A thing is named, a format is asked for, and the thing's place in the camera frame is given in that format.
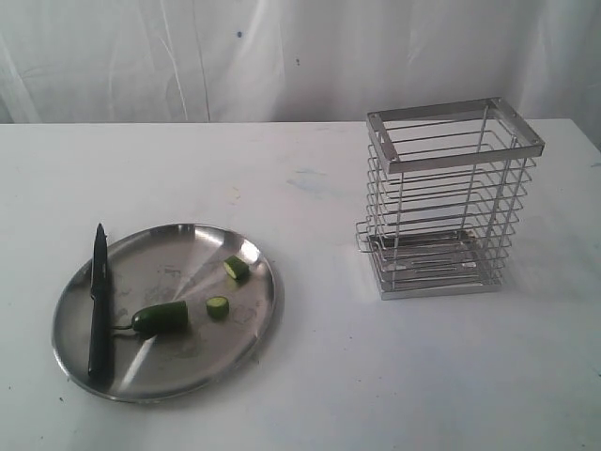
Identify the cut green cucumber slice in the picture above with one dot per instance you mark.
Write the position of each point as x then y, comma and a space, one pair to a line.
217, 307

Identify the black handled kitchen knife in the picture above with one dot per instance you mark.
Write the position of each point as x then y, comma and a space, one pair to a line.
100, 344

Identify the round stainless steel plate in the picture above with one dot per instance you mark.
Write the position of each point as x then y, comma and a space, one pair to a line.
164, 264

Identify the white background curtain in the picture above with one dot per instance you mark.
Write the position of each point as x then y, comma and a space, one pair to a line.
213, 61

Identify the steel wire utensil rack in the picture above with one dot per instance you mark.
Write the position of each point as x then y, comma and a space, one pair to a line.
444, 190

